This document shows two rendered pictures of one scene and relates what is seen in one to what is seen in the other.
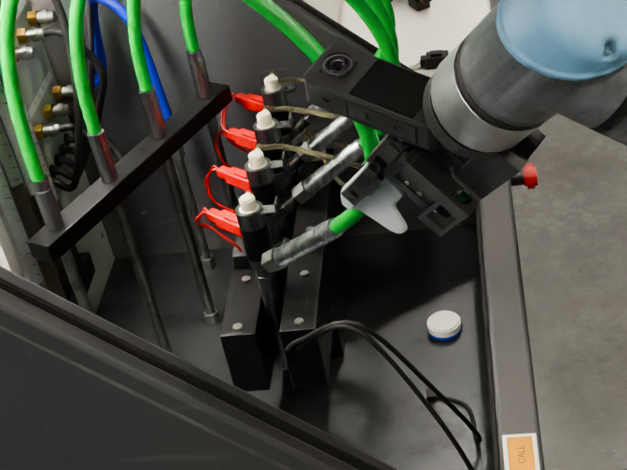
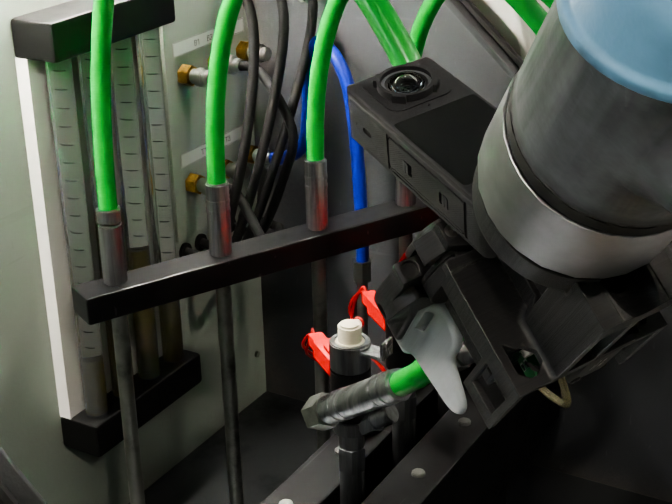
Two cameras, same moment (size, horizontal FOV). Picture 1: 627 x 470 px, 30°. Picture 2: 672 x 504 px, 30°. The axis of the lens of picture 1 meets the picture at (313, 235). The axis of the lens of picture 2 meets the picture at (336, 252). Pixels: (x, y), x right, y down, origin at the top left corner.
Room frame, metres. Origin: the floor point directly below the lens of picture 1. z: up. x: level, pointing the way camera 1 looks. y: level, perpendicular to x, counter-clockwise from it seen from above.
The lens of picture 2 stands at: (0.26, -0.19, 1.49)
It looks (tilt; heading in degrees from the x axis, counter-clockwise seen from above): 23 degrees down; 19
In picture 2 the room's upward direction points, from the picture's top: 1 degrees counter-clockwise
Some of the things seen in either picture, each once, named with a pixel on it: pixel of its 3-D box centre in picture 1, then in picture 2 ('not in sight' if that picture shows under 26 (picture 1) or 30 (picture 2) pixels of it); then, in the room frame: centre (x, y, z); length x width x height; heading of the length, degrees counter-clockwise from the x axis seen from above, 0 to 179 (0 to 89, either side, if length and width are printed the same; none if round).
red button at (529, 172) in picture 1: (522, 177); not in sight; (1.35, -0.30, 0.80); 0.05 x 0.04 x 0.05; 169
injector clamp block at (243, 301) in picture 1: (293, 283); (426, 492); (1.08, 0.03, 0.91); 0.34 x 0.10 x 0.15; 169
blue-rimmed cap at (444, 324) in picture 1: (444, 324); not in sight; (1.03, -0.13, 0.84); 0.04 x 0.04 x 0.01
